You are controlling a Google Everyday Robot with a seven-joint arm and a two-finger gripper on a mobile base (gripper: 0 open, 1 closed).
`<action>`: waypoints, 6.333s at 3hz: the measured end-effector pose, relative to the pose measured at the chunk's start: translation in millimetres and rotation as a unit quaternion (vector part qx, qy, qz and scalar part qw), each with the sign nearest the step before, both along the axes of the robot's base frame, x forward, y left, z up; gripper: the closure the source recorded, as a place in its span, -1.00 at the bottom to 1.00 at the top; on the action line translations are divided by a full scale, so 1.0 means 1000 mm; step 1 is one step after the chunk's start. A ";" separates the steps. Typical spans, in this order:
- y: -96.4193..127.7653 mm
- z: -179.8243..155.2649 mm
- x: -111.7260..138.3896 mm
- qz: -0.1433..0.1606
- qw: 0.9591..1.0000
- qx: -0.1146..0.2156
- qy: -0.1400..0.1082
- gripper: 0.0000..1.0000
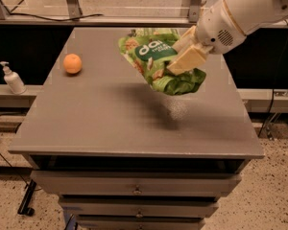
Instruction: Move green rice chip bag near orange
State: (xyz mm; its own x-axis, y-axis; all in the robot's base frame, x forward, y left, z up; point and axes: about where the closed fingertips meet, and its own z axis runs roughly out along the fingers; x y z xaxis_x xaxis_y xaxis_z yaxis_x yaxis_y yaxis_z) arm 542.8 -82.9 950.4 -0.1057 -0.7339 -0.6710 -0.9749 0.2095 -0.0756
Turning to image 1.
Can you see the green rice chip bag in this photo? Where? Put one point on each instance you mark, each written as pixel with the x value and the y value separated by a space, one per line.
pixel 151 54

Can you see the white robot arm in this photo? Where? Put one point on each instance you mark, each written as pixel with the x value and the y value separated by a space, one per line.
pixel 251 15

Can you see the metal window rail frame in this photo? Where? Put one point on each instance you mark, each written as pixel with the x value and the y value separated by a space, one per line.
pixel 108 12

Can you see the grey drawer cabinet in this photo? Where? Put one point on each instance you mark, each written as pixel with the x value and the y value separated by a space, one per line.
pixel 108 119

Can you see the black floor stand foot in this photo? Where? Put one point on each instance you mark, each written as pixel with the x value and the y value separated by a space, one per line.
pixel 24 208

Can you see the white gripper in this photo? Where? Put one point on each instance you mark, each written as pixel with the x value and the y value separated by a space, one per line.
pixel 217 29

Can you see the bottom grey drawer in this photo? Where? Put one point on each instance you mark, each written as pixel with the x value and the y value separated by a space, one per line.
pixel 127 223

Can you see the top grey drawer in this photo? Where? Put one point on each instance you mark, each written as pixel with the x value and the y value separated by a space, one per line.
pixel 136 183

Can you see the middle grey drawer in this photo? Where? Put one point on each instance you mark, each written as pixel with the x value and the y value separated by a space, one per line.
pixel 139 207

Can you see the grey drawer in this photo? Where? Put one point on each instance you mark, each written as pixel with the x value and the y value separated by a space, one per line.
pixel 136 183
pixel 127 223
pixel 139 207

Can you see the green snack packet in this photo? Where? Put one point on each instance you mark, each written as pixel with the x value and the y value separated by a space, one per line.
pixel 153 31

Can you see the white pump dispenser bottle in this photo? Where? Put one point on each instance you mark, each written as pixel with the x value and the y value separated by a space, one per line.
pixel 12 79

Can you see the orange fruit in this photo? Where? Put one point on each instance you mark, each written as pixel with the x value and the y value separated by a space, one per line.
pixel 72 64

